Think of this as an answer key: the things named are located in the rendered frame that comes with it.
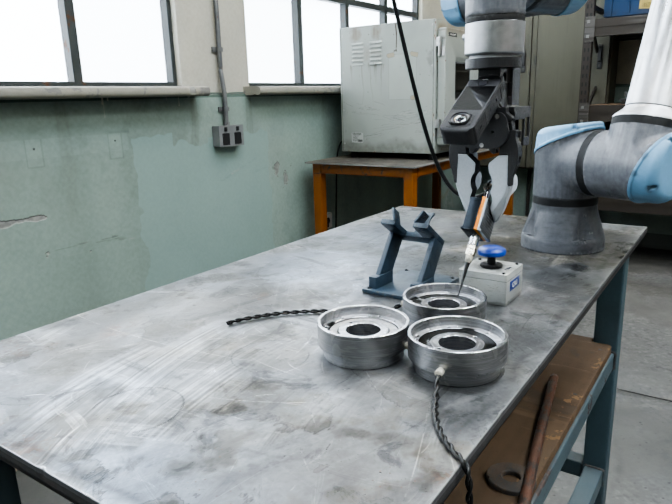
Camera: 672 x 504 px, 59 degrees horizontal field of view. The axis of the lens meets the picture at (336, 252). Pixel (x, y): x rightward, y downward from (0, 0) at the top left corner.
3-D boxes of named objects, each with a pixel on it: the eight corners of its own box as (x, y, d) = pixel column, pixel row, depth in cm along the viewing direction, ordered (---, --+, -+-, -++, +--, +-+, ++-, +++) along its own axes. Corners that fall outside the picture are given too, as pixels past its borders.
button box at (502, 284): (506, 306, 83) (507, 273, 81) (458, 298, 87) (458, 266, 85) (524, 290, 89) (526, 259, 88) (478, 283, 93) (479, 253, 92)
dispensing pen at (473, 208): (442, 287, 78) (476, 172, 82) (454, 297, 81) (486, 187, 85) (458, 290, 76) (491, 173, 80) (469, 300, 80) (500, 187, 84)
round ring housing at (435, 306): (497, 319, 78) (498, 289, 77) (466, 347, 70) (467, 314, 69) (424, 306, 84) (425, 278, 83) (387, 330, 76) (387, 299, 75)
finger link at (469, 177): (488, 214, 87) (497, 150, 84) (470, 221, 82) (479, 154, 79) (468, 210, 88) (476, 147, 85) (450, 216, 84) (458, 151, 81)
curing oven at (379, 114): (447, 161, 284) (450, 16, 268) (341, 157, 317) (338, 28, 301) (493, 150, 333) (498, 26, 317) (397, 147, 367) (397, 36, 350)
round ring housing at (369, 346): (301, 362, 67) (299, 328, 66) (344, 330, 76) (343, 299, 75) (387, 380, 62) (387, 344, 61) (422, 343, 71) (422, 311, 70)
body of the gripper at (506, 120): (531, 149, 83) (535, 58, 80) (507, 155, 76) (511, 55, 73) (479, 148, 87) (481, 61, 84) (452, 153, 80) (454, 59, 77)
